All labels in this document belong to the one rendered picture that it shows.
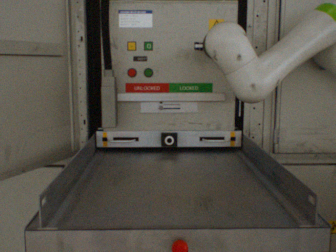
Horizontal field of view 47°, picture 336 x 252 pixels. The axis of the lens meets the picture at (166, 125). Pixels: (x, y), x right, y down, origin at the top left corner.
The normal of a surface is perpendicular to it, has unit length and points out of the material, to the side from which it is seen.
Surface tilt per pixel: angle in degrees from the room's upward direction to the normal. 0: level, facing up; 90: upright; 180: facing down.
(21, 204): 90
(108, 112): 90
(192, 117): 90
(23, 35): 90
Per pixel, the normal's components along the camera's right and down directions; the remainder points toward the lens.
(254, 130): 0.02, 0.16
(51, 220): 0.00, -0.99
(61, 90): 0.91, 0.07
